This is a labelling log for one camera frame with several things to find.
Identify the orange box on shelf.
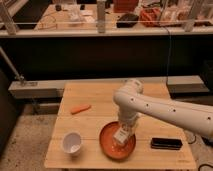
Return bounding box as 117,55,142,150
139,8,160,27

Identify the clear bottle with white label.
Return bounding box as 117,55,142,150
113,127,131,146

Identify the wooden table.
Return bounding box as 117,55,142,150
44,82,196,171

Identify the metal diagonal pole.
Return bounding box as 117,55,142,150
0,46,26,86

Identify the grey concrete ledge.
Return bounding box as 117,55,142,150
8,75,209,99

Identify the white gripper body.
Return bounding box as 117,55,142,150
118,113,138,135

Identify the black pouch on shelf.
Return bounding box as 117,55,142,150
116,13,139,28

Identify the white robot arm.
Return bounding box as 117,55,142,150
113,79,213,140

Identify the hanging black cable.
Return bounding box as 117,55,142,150
161,25,173,78

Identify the orange carrot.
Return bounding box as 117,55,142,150
70,104,91,115

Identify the white cup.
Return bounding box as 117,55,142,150
62,132,82,156

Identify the orange ceramic bowl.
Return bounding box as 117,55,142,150
99,121,136,160

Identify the white vertical post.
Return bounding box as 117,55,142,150
97,0,106,33

